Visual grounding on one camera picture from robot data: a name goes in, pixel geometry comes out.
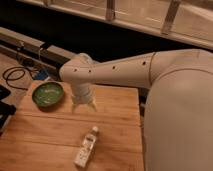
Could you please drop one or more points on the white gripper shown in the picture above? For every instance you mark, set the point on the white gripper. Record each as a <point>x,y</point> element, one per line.
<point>82,94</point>

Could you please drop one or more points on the small clear plastic bottle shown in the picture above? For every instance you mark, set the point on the small clear plastic bottle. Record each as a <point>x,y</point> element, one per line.
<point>87,147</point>

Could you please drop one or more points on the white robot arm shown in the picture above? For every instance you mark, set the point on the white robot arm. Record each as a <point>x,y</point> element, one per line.
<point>178,122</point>

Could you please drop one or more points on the green ceramic bowl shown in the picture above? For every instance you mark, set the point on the green ceramic bowl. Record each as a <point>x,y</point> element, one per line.
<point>47,94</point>

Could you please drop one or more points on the blue object behind table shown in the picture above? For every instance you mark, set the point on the blue object behind table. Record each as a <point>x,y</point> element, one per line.
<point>41,75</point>

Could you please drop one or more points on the black box at left edge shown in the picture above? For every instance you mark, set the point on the black box at left edge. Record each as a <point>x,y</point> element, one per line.
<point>5,109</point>

